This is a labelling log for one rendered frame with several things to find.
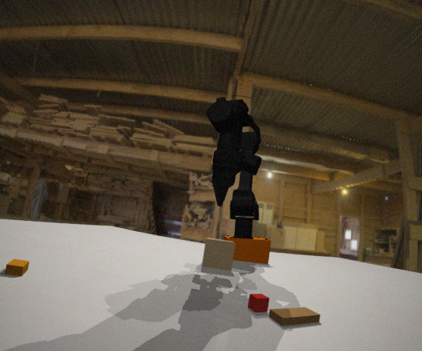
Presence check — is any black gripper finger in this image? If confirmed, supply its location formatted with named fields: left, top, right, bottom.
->
left=213, top=163, right=241, bottom=201
left=212, top=179, right=235, bottom=207

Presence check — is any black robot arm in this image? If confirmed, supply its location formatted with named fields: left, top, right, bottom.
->
left=206, top=97, right=262, bottom=239

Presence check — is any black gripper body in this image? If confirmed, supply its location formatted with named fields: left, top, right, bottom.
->
left=213, top=138, right=244, bottom=167

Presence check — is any small red cube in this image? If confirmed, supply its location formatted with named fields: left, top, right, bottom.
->
left=248, top=294, right=269, bottom=312

